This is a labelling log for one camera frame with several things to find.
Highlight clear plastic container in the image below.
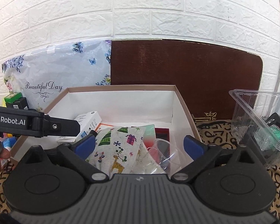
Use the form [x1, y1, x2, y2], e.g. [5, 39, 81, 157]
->
[229, 89, 280, 168]

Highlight printed cloth drawstring pouch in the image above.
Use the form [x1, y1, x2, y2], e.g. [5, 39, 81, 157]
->
[86, 126, 147, 177]

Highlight white printed paper box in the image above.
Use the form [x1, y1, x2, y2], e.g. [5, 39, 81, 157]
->
[57, 111, 102, 145]

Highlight green small box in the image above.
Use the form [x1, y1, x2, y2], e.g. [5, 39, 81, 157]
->
[4, 92, 23, 104]

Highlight brown cardboard storage box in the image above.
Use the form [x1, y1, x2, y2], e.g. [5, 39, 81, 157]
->
[9, 84, 202, 175]

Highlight floral plastic bag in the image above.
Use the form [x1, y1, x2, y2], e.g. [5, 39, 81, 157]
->
[2, 40, 112, 111]

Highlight black small box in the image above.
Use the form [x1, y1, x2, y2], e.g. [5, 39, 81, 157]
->
[5, 97, 29, 110]

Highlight red card box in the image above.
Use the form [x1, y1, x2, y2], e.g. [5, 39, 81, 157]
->
[155, 127, 170, 142]

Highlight clear plastic cup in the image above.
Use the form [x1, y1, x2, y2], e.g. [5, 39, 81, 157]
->
[144, 139, 184, 176]

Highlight dark brown board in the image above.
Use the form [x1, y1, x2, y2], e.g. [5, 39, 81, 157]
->
[111, 40, 263, 119]

